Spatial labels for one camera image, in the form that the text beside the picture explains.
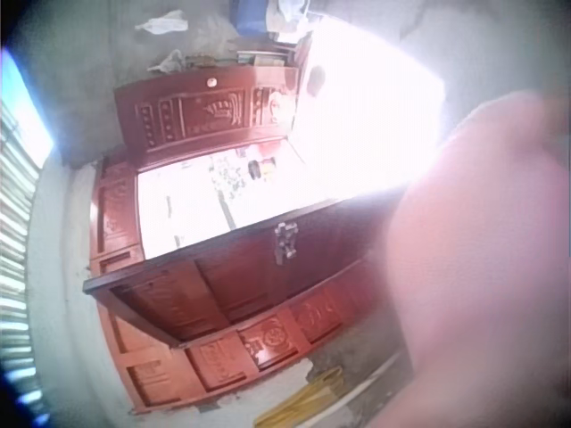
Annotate carved red wooden chest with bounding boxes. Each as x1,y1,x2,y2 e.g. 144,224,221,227
82,66,402,416

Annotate white cloth heap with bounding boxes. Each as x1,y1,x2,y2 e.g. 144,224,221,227
265,0,313,35

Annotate grey crumpled plastic bag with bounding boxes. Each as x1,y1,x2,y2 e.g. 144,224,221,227
146,48,187,75

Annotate blue plastic container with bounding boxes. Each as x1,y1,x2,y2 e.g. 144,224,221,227
233,0,274,37

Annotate white crumpled plastic bag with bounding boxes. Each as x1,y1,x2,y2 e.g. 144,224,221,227
134,9,190,36

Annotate metal chest latch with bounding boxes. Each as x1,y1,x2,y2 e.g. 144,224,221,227
272,221,300,267

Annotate yellow wooden sticks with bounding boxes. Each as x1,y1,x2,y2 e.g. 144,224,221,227
252,366,345,428

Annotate slatted window shutter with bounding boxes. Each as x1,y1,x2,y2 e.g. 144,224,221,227
0,100,42,402

